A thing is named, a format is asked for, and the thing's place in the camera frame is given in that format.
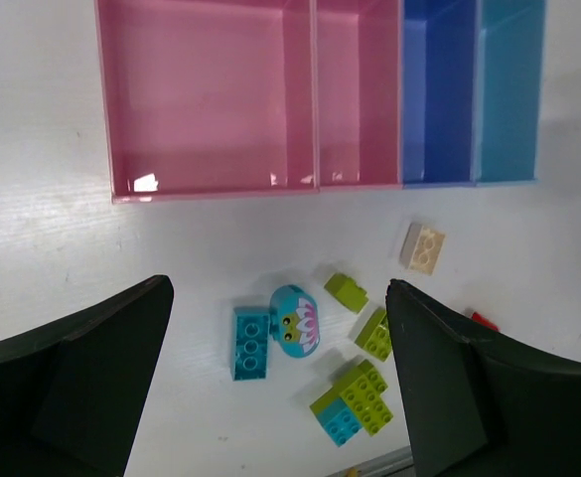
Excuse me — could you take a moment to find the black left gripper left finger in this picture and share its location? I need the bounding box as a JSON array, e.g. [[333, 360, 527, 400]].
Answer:
[[0, 275, 174, 476]]

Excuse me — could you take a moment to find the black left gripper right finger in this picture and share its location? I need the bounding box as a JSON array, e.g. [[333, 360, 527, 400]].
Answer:
[[385, 279, 581, 476]]

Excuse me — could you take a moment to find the red lego cluster with face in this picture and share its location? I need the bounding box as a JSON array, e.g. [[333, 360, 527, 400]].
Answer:
[[470, 311, 500, 332]]

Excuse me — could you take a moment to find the green square lego brick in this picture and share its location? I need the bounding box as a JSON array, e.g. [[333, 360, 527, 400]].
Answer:
[[355, 307, 392, 362]]

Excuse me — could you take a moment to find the green teal lego stack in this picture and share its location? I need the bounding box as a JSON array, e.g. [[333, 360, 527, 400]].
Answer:
[[310, 360, 393, 447]]

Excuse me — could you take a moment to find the beige lego brick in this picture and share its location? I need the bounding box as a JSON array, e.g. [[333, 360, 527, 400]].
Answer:
[[399, 223, 446, 275]]

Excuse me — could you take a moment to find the small green lego brick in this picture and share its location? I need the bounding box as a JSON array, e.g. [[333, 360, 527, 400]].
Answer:
[[324, 272, 368, 314]]

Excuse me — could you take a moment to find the teal long lego brick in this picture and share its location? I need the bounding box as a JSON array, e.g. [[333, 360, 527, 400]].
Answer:
[[231, 307, 270, 382]]

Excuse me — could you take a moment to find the teal rounded flower lego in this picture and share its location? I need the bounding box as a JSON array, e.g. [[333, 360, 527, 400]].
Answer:
[[269, 284, 320, 359]]

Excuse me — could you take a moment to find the large pink container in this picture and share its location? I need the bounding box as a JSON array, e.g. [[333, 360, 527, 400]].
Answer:
[[94, 1, 319, 203]]

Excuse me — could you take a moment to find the dark blue container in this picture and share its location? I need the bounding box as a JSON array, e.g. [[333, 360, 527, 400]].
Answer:
[[402, 0, 479, 188]]

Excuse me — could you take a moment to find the light blue container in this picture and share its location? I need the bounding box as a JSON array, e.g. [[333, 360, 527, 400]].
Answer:
[[475, 1, 546, 184]]

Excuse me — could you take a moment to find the narrow pink container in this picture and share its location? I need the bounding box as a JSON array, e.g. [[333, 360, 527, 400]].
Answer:
[[315, 1, 403, 189]]

